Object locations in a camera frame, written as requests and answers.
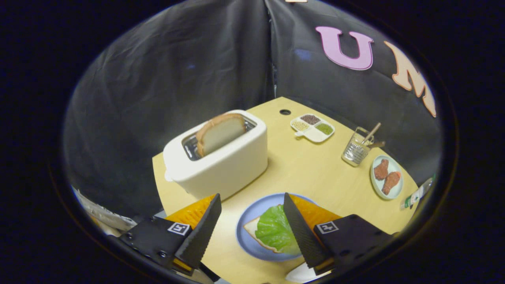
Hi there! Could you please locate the wooden utensil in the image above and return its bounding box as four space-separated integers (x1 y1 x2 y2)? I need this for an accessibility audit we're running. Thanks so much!
362 122 382 145

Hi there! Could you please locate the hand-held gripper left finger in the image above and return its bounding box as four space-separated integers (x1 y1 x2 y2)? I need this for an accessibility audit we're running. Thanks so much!
118 194 222 276

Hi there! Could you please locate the white sheet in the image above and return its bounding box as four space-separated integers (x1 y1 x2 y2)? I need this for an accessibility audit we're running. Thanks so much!
72 187 137 232

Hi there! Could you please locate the green lettuce leaf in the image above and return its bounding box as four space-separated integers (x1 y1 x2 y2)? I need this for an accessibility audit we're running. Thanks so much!
255 204 303 255

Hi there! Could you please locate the brown meat patty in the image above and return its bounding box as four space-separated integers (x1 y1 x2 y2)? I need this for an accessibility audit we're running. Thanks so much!
382 171 402 196
374 159 390 181

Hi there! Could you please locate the plain bread slice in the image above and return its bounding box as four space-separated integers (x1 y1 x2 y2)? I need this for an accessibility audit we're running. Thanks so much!
196 114 247 158

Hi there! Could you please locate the white plate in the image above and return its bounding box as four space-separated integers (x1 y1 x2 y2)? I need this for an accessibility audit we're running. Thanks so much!
285 262 333 284

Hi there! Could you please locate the blue plate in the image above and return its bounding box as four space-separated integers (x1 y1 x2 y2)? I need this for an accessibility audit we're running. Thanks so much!
236 192 321 262

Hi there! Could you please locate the wire utensil holder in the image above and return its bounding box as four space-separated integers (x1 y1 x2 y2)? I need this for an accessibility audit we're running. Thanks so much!
342 127 376 167

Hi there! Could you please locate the white divided condiment dish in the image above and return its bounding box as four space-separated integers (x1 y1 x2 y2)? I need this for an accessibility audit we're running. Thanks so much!
290 114 336 143

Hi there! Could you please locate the pale green plate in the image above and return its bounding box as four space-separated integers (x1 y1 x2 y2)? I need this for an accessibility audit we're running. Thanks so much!
370 155 404 200

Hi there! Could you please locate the bread slice under ham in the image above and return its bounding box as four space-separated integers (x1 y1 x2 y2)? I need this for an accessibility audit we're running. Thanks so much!
243 216 285 254

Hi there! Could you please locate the clear water bottle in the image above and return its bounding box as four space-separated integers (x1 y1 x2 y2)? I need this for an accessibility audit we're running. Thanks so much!
400 175 437 210

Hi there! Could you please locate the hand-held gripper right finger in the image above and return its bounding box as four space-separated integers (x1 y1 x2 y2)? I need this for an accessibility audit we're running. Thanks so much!
284 193 395 275

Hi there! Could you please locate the black backdrop cloth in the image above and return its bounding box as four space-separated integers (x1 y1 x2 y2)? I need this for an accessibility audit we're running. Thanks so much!
63 0 444 219

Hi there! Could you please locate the white toaster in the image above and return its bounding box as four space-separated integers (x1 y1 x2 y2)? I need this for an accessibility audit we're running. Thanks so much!
163 110 269 201

